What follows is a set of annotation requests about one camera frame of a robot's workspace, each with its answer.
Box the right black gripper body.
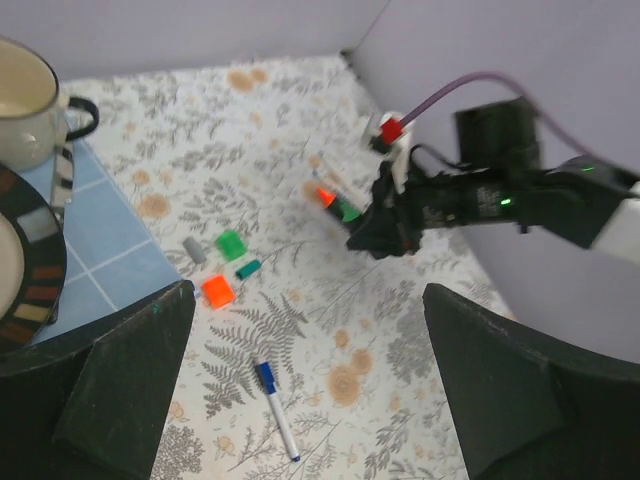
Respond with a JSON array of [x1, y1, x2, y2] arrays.
[[399, 170, 528, 245]]

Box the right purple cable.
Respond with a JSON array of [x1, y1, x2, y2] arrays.
[[402, 72, 609, 164]]

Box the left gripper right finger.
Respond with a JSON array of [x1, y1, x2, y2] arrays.
[[423, 283, 639, 479]]

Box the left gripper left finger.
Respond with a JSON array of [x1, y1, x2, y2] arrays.
[[1, 280, 196, 479]]

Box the cream enamel mug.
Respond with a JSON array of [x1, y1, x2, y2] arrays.
[[1, 37, 100, 172]]

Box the green highlighter cap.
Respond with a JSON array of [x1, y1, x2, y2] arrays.
[[215, 230, 247, 261]]

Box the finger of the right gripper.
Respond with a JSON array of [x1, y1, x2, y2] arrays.
[[346, 164, 415, 258]]

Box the green capped black highlighter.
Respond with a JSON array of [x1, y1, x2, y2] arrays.
[[337, 199, 363, 233]]

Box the teal pen cap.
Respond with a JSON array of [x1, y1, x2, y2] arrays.
[[235, 259, 262, 281]]

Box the orange black highlighter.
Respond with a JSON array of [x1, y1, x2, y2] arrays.
[[316, 187, 350, 223]]

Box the dark rimmed plate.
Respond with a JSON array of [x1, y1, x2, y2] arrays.
[[1, 167, 67, 355]]

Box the floral tablecloth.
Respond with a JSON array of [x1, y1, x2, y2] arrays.
[[66, 56, 505, 479]]

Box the blue checkered cloth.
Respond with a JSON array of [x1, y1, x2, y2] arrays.
[[34, 140, 181, 343]]

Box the grey pen cap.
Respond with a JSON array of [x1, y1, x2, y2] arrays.
[[182, 237, 207, 264]]

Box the blue capped white pen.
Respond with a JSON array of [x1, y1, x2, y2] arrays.
[[255, 359, 301, 462]]

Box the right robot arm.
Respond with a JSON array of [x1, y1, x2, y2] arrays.
[[346, 98, 639, 263]]

